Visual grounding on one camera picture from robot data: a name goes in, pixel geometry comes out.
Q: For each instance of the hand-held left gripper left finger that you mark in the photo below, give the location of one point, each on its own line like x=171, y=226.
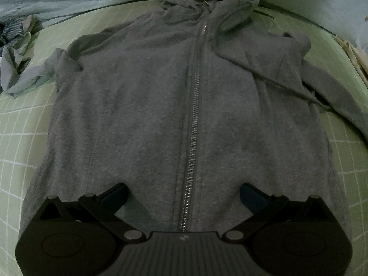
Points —
x=115, y=199

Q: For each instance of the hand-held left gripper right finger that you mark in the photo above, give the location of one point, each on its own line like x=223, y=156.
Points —
x=253, y=197

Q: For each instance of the grey zip hoodie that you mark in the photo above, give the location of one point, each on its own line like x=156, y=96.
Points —
x=138, y=106

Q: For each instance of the green grid bed sheet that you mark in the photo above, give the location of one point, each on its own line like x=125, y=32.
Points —
x=23, y=135

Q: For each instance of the light grey garment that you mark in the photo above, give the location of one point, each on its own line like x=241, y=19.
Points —
x=26, y=77

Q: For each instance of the beige cloth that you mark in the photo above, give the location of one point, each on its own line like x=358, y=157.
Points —
x=355, y=59

